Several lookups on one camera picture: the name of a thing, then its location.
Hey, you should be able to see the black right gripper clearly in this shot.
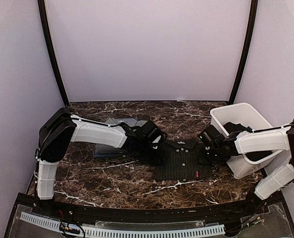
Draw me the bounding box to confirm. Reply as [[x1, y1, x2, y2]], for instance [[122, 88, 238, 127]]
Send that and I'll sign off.
[[198, 147, 222, 165]]

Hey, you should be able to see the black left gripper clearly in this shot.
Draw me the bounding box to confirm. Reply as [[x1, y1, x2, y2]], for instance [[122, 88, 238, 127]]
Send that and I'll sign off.
[[137, 140, 165, 166]]

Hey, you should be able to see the black pinstriped long sleeve shirt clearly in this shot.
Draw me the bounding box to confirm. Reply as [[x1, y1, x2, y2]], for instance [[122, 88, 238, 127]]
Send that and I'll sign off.
[[154, 138, 213, 182]]

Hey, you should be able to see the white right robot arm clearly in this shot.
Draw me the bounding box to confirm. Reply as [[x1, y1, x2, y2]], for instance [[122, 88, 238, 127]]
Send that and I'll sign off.
[[198, 119, 294, 215]]

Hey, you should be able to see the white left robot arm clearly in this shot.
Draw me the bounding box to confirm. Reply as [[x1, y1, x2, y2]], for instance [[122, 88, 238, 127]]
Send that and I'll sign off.
[[35, 108, 167, 216]]

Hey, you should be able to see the black shirt in bin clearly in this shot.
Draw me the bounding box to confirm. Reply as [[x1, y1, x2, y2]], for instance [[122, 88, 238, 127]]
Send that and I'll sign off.
[[224, 122, 252, 134]]

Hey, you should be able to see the white plastic bin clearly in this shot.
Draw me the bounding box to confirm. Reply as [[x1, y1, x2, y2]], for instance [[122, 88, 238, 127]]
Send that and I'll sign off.
[[210, 103, 281, 179]]

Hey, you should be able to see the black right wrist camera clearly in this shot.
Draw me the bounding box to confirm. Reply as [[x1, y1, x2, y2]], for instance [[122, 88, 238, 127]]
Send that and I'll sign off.
[[198, 125, 225, 149]]

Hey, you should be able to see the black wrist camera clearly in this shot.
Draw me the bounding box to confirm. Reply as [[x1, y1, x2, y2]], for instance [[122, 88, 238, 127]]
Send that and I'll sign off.
[[135, 120, 167, 149], [198, 125, 225, 149]]

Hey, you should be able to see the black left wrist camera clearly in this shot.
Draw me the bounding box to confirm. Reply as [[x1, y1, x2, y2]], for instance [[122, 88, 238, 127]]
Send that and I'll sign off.
[[135, 120, 167, 149]]

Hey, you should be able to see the black front rail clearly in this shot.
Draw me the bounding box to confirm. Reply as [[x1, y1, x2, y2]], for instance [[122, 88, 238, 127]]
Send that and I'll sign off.
[[17, 193, 284, 224]]

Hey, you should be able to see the left black frame post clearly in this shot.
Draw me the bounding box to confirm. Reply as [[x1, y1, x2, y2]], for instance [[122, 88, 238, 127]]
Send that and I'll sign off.
[[37, 0, 70, 107]]

